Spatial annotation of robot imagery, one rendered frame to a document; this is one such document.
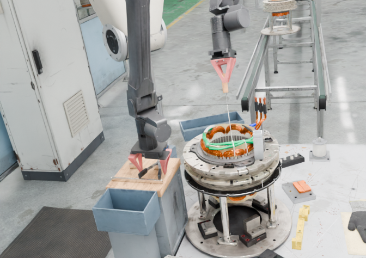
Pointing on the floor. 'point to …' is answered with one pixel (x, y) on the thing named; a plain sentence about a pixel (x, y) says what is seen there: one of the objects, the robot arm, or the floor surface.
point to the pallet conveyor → (319, 101)
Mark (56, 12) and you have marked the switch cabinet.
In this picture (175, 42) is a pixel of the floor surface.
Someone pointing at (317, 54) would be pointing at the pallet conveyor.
